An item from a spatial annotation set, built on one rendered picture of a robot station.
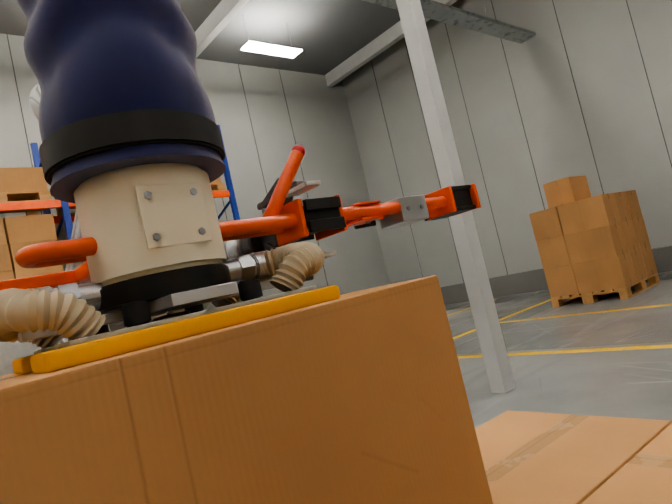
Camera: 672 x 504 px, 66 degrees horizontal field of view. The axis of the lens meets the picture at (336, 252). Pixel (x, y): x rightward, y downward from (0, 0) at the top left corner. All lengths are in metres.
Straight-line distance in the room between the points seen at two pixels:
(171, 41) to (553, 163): 10.08
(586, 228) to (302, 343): 7.01
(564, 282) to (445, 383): 7.03
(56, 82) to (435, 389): 0.59
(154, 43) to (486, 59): 10.93
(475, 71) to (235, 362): 11.21
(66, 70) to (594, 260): 7.15
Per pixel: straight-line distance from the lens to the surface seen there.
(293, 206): 0.80
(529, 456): 1.19
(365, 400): 0.63
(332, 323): 0.61
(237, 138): 11.53
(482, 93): 11.46
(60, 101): 0.70
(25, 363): 0.73
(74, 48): 0.71
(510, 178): 11.04
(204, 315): 0.58
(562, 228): 7.63
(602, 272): 7.51
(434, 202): 1.00
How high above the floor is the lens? 0.96
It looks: 4 degrees up
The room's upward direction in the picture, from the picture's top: 13 degrees counter-clockwise
